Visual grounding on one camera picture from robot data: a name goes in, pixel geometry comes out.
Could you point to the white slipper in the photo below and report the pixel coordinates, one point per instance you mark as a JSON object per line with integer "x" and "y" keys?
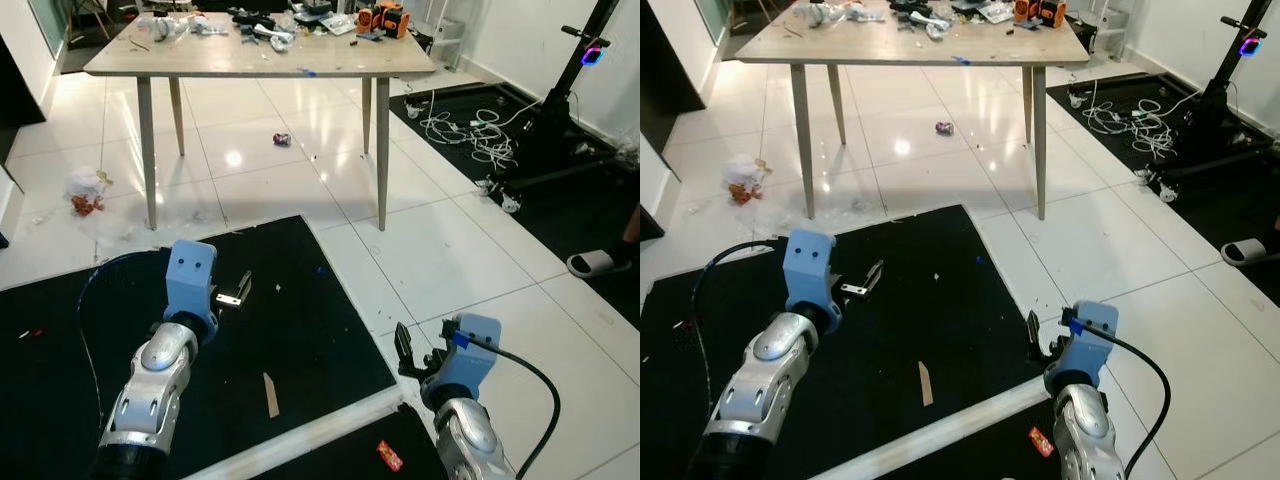
{"x": 1250, "y": 252}
{"x": 592, "y": 264}

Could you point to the black stand with light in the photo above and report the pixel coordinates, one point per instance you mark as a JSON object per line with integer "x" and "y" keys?
{"x": 1250, "y": 45}
{"x": 590, "y": 45}

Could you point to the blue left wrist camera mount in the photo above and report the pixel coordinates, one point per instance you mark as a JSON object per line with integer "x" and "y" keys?
{"x": 190, "y": 280}
{"x": 808, "y": 270}

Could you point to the white blue handheld tool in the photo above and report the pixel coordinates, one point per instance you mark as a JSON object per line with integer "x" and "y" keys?
{"x": 868, "y": 12}
{"x": 212, "y": 26}

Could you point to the small black floor mat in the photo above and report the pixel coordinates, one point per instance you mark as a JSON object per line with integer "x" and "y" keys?
{"x": 980, "y": 460}
{"x": 340, "y": 460}

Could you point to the large black floor mat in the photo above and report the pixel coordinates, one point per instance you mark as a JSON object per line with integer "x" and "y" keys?
{"x": 950, "y": 300}
{"x": 300, "y": 320}

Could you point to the crumpled clear plastic bag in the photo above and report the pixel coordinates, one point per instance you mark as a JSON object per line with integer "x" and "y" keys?
{"x": 937, "y": 29}
{"x": 282, "y": 42}

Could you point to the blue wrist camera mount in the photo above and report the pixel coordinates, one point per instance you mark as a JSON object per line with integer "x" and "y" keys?
{"x": 475, "y": 365}
{"x": 808, "y": 270}
{"x": 1095, "y": 345}
{"x": 190, "y": 280}

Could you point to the beige wooden table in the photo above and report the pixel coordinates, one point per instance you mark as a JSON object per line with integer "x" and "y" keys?
{"x": 900, "y": 45}
{"x": 250, "y": 58}

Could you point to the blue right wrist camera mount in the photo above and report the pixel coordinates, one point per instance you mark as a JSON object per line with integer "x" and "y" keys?
{"x": 475, "y": 365}
{"x": 1095, "y": 345}

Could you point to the white orange trash pile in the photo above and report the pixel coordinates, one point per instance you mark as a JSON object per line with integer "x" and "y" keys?
{"x": 744, "y": 180}
{"x": 87, "y": 190}

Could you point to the black mat under stand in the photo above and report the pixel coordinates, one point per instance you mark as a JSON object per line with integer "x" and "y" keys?
{"x": 1230, "y": 200}
{"x": 560, "y": 215}

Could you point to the clear bag with silver part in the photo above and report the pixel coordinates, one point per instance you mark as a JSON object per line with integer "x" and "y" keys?
{"x": 162, "y": 28}
{"x": 822, "y": 14}

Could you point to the black pouch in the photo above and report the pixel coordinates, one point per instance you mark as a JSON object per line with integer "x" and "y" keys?
{"x": 247, "y": 16}
{"x": 905, "y": 8}

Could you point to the flat wooden stick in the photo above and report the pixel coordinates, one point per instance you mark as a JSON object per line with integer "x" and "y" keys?
{"x": 925, "y": 384}
{"x": 271, "y": 395}

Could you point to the glass window pane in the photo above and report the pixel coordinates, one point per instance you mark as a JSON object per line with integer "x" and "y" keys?
{"x": 712, "y": 18}
{"x": 46, "y": 25}

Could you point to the black cabinet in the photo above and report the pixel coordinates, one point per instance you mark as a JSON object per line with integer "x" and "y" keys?
{"x": 8, "y": 110}
{"x": 668, "y": 60}

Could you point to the red snack wrapper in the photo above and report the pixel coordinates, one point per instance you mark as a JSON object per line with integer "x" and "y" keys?
{"x": 1042, "y": 442}
{"x": 389, "y": 456}

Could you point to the white plastic shelf unit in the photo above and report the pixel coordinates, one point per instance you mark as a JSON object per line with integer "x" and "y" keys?
{"x": 435, "y": 42}
{"x": 1112, "y": 30}

